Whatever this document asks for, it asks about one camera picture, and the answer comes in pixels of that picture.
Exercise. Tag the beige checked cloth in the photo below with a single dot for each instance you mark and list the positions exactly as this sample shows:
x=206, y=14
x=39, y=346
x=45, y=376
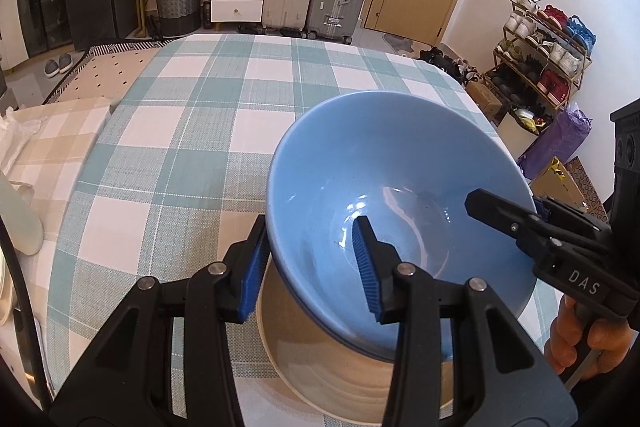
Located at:
x=65, y=142

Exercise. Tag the grey slipper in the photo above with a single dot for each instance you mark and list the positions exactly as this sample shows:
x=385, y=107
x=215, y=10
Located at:
x=65, y=63
x=52, y=68

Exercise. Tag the woven laundry basket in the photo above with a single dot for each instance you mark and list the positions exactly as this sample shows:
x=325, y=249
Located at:
x=177, y=7

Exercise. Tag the plain cardboard box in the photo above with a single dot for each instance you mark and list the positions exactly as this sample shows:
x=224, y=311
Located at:
x=482, y=99

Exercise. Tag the dark bottle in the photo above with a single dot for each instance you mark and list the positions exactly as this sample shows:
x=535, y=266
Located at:
x=207, y=14

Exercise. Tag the group of scattered sneakers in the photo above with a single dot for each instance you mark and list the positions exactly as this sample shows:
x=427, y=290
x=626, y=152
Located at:
x=445, y=62

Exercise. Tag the group of stored shoes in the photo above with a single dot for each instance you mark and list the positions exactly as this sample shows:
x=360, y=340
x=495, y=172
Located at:
x=552, y=82

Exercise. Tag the beige trash bin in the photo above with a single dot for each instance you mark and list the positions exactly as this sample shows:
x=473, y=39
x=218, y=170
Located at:
x=515, y=137

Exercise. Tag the white plastic bag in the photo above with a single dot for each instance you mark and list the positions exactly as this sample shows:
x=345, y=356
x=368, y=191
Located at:
x=15, y=132

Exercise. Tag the printed cardboard box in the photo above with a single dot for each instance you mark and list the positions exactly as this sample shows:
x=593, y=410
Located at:
x=580, y=189

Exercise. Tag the wooden shoe rack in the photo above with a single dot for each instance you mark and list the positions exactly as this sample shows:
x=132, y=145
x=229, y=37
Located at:
x=582, y=77

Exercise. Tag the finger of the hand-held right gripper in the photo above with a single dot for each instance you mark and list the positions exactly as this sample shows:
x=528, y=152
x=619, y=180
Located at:
x=495, y=209
x=539, y=207

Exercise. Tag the pale green cup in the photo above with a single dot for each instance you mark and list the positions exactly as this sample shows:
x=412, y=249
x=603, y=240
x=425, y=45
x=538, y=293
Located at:
x=22, y=217

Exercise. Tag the person's right hand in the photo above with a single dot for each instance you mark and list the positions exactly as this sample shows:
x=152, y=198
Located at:
x=560, y=337

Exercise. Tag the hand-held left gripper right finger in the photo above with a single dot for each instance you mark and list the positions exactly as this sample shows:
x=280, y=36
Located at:
x=362, y=267

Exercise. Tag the yellow snack packet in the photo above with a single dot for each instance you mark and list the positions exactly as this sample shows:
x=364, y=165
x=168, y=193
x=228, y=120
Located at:
x=555, y=168

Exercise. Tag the grey door mat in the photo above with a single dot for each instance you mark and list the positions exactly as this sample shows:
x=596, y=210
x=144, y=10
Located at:
x=400, y=43

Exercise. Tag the white wardrobe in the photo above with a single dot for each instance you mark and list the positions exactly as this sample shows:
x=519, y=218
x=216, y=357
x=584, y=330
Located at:
x=10, y=32

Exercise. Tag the black white patterned rug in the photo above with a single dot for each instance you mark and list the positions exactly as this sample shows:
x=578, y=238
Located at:
x=100, y=72

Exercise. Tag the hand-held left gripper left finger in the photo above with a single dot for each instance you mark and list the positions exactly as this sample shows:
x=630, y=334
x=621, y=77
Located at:
x=252, y=272

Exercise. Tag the purple bag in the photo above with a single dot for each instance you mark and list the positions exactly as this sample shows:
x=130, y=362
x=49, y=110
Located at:
x=560, y=142

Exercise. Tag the light blue ceramic bowl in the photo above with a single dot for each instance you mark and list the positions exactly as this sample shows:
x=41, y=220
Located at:
x=400, y=167

